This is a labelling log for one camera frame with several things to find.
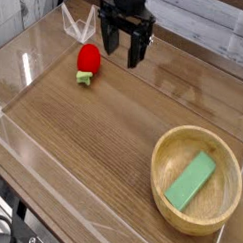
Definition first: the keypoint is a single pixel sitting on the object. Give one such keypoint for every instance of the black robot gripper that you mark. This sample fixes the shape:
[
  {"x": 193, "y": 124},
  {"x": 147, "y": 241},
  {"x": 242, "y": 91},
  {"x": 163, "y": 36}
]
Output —
[{"x": 128, "y": 16}]

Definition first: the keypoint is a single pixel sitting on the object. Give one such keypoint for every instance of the red plush strawberry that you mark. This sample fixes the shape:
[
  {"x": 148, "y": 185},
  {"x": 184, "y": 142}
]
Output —
[{"x": 88, "y": 63}]

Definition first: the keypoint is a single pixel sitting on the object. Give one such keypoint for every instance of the clear acrylic table fence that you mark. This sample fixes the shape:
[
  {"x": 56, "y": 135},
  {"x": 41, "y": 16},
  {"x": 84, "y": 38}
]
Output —
[{"x": 80, "y": 156}]

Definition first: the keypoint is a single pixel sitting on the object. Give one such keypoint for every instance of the wooden bowl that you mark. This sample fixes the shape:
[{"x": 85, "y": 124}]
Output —
[{"x": 217, "y": 200}]

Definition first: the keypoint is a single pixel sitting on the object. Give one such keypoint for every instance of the green rectangular block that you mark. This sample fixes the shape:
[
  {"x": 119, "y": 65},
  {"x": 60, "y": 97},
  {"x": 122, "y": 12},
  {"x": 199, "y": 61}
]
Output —
[{"x": 190, "y": 181}]

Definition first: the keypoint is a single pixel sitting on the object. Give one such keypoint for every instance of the clear acrylic corner bracket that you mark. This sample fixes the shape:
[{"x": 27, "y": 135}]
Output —
[{"x": 78, "y": 29}]

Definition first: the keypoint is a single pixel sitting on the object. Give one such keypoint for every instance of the black table leg bracket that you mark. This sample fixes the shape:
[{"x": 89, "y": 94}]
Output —
[{"x": 22, "y": 232}]

